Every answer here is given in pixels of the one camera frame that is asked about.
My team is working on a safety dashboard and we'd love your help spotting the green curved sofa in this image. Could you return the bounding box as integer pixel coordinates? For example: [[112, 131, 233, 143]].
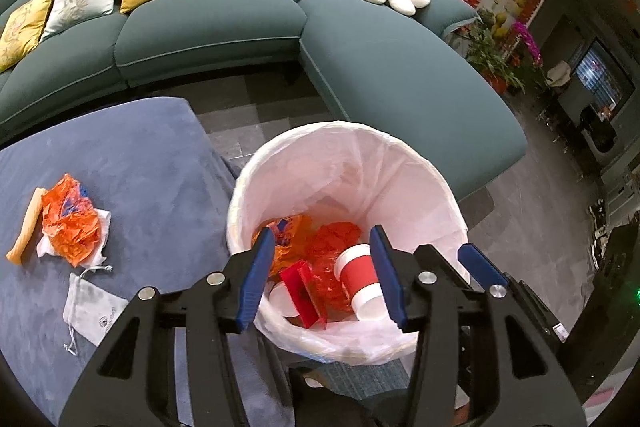
[[0, 0, 526, 202]]

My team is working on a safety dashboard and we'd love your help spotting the purple orchid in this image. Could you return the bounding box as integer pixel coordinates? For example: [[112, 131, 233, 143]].
[[510, 21, 546, 68]]

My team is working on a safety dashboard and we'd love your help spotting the blue rug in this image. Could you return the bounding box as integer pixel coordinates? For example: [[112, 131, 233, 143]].
[[300, 357, 416, 408]]

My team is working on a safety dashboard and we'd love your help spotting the orange peel strip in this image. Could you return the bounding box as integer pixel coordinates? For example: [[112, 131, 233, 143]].
[[6, 188, 49, 266]]

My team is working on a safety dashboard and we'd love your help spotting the orange plastic bag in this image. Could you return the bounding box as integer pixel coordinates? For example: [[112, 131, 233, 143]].
[[252, 213, 313, 280], [40, 173, 105, 269]]

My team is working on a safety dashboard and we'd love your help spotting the white drawstring pouch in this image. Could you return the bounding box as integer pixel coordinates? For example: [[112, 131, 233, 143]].
[[62, 263, 132, 355]]

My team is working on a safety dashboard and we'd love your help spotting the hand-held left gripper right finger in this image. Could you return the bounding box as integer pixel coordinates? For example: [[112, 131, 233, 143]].
[[369, 224, 587, 427]]

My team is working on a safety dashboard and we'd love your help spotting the white tissue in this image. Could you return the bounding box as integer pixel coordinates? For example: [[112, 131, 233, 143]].
[[36, 208, 113, 268]]

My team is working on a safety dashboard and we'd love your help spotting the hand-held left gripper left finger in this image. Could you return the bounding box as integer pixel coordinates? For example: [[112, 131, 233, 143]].
[[59, 227, 277, 427]]

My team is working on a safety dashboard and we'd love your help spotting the blue table blanket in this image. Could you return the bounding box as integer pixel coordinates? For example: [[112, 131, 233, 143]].
[[0, 97, 301, 427]]

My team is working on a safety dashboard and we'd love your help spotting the green potted plant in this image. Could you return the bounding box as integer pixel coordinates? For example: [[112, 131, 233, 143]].
[[465, 19, 526, 95]]

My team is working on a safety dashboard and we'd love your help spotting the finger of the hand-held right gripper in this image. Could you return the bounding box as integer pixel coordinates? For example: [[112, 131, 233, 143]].
[[457, 243, 568, 340]]

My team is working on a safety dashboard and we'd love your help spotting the television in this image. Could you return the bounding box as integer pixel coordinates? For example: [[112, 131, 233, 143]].
[[570, 37, 638, 118]]

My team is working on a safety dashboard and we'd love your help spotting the black appliance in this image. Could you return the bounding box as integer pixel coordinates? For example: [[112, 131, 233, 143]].
[[580, 104, 618, 152]]

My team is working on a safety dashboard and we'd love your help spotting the red box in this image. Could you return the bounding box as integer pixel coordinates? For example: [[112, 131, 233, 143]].
[[279, 259, 330, 331]]

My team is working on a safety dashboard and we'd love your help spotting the red plastic bag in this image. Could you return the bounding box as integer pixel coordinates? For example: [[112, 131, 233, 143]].
[[302, 221, 363, 313]]

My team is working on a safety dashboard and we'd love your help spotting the trash bin with white liner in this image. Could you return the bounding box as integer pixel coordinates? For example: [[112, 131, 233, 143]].
[[226, 120, 471, 365]]

